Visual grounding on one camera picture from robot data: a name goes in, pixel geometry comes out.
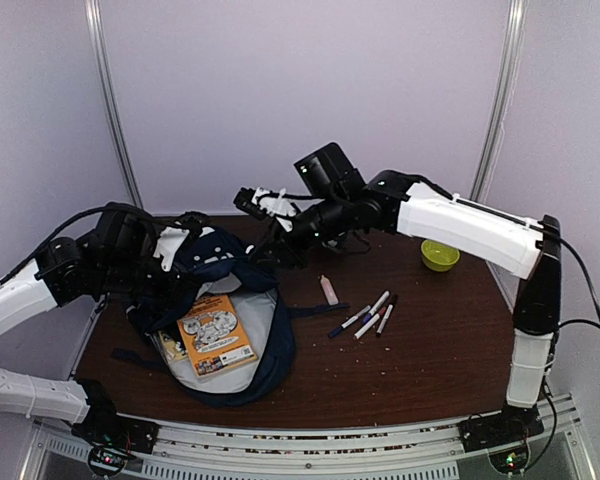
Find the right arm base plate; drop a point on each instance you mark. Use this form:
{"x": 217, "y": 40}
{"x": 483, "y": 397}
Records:
{"x": 487, "y": 432}

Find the left aluminium frame post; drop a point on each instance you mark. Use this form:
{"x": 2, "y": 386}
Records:
{"x": 112, "y": 114}

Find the orange cartoon paperback book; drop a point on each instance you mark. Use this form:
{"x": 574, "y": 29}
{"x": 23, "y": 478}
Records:
{"x": 214, "y": 337}

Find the yellow paperback book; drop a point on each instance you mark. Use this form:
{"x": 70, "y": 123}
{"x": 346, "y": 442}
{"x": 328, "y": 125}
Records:
{"x": 172, "y": 349}

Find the navy blue student backpack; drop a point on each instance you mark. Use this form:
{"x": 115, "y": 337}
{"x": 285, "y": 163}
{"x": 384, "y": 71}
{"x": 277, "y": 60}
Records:
{"x": 220, "y": 261}

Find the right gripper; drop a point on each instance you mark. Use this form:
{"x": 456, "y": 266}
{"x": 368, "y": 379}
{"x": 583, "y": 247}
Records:
{"x": 290, "y": 255}

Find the aluminium frame post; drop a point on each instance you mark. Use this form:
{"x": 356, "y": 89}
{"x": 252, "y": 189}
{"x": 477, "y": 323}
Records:
{"x": 112, "y": 114}
{"x": 504, "y": 93}

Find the white marker dark cap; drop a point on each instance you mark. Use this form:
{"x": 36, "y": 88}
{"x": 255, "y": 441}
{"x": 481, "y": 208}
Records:
{"x": 366, "y": 326}

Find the lime green bowl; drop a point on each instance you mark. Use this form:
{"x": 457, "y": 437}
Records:
{"x": 438, "y": 257}

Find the white marker blue cap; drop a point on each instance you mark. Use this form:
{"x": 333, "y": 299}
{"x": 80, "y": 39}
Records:
{"x": 350, "y": 321}

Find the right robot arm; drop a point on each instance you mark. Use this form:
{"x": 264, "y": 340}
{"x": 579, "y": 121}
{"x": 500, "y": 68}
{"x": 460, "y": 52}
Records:
{"x": 414, "y": 206}

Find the small pink glue bottle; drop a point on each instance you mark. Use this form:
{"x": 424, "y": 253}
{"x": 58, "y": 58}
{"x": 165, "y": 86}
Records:
{"x": 328, "y": 290}

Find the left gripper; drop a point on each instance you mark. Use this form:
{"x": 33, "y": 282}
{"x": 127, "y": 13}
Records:
{"x": 176, "y": 286}

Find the white marker black cap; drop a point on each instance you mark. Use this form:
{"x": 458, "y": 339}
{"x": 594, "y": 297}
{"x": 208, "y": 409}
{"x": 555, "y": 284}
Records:
{"x": 379, "y": 303}

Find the front aluminium rail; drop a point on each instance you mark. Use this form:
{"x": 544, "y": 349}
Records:
{"x": 424, "y": 450}

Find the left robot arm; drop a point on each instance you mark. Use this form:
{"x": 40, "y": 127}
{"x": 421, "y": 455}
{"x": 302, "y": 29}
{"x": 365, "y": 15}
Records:
{"x": 115, "y": 250}

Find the white marker red cap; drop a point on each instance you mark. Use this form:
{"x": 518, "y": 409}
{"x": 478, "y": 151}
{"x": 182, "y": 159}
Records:
{"x": 386, "y": 315}

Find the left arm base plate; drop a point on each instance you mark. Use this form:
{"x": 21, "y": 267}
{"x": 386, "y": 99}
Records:
{"x": 125, "y": 435}

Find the right aluminium frame post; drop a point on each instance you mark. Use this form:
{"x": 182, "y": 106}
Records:
{"x": 504, "y": 93}

